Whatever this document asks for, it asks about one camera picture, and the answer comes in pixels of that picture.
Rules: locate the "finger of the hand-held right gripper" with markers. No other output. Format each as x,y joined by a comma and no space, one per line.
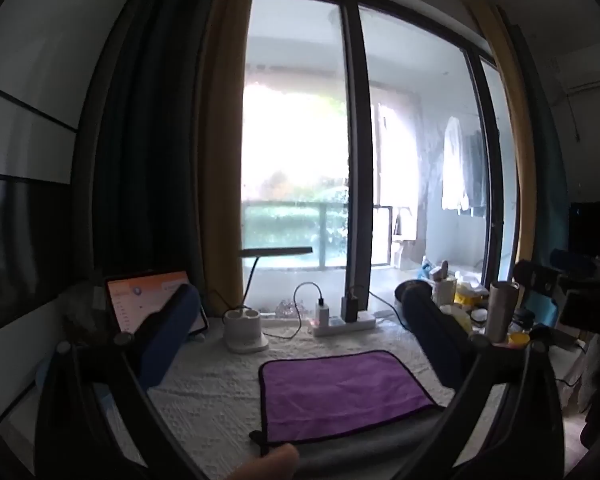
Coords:
535,272
572,260

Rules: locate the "person's left hand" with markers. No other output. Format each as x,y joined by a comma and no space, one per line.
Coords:
260,466

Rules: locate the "dark sliding door frame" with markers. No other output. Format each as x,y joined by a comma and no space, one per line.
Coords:
357,160

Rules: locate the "teal curtain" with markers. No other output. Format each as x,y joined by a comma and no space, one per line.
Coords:
545,170

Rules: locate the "black wall screen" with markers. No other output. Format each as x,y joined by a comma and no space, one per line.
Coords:
20,245

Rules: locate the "white air conditioner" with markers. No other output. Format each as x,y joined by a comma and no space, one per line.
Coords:
587,67

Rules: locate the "clear plastic wrapper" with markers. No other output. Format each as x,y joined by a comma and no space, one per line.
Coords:
286,309

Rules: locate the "yellow curtain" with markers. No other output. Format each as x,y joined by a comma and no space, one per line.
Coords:
505,135
225,135

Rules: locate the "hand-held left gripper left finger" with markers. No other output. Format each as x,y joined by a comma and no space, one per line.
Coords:
167,332

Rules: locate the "purple towel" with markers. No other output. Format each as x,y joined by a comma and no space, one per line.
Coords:
340,395

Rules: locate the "white container with items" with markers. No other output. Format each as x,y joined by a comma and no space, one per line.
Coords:
442,287

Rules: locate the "white round jar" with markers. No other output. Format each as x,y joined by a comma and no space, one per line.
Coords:
478,319

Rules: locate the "white charger plug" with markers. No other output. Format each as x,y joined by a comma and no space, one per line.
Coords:
322,312

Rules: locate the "dark green curtain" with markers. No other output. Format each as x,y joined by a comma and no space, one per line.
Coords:
145,135

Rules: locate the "black charger plug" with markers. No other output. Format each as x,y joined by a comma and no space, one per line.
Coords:
350,305

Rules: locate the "tablet with orange screen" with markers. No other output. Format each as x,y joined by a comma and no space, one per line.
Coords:
130,300

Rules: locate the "white lace tablecloth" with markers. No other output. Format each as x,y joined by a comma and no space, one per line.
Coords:
215,390

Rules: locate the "hanging dark garment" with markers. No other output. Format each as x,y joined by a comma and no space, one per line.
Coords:
477,170

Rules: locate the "yellow lid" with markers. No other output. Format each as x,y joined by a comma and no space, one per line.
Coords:
519,338

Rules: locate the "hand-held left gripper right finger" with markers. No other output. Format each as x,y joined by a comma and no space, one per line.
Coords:
432,342

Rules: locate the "grey towel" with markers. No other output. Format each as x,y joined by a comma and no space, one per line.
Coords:
365,452

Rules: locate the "steel tumbler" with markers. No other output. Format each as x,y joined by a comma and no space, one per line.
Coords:
500,310

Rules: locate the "white desk lamp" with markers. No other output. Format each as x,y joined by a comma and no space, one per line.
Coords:
245,332

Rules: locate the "yellow packet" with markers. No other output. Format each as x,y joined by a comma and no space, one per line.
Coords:
467,296

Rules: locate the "white power strip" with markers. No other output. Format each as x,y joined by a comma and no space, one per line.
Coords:
332,329

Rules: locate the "hanging white garment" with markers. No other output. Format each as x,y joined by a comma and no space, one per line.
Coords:
454,165

